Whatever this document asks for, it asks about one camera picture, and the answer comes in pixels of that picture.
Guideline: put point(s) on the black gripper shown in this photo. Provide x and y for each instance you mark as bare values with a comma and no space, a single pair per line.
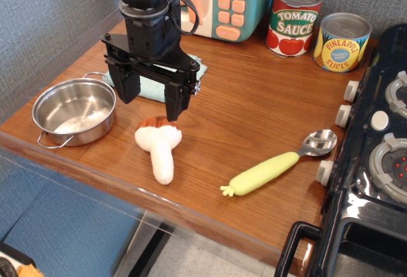
151,49

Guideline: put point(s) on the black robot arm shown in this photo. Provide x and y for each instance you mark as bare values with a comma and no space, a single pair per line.
151,49

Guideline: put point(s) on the light blue napkin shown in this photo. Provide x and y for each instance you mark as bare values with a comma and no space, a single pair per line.
156,91

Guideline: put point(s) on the plush mushroom toy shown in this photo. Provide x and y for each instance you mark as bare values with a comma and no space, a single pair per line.
159,136

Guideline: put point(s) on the small steel pot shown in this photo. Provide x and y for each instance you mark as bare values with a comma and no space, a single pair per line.
74,112

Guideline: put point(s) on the teal toy microwave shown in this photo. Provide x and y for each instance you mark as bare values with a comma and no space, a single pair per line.
227,20

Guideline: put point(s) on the clear acrylic table guard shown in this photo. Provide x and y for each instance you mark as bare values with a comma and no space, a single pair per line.
71,229

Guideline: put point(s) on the tomato sauce can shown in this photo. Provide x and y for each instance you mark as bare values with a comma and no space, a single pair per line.
291,26

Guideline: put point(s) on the pineapple slices can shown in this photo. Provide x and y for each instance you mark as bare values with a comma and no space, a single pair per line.
341,41

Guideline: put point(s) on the black toy stove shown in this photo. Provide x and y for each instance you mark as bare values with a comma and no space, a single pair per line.
363,228

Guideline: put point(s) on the spoon with green handle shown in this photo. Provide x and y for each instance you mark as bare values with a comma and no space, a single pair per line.
317,143

